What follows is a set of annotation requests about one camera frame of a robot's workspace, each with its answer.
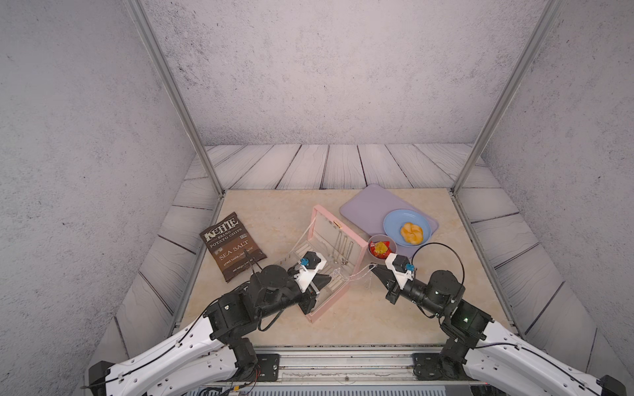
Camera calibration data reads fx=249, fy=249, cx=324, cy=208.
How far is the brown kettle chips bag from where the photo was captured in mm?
970

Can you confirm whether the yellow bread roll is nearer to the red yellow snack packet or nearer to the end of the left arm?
the red yellow snack packet

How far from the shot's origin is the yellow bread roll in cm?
101

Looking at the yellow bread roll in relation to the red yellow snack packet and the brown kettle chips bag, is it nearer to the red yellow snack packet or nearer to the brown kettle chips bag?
the red yellow snack packet

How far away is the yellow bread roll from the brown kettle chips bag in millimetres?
578
